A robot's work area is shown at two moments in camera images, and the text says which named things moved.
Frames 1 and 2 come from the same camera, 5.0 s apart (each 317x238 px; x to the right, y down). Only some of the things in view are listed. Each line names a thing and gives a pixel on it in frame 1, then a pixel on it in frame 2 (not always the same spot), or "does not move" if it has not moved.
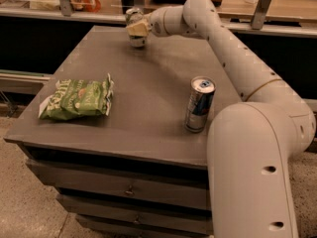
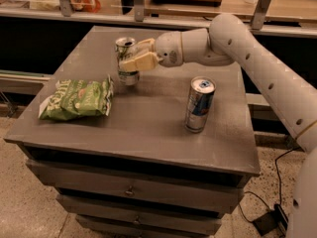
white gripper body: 156,23 to 168,49
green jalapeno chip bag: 68,99 does not move
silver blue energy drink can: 200,97 does not move
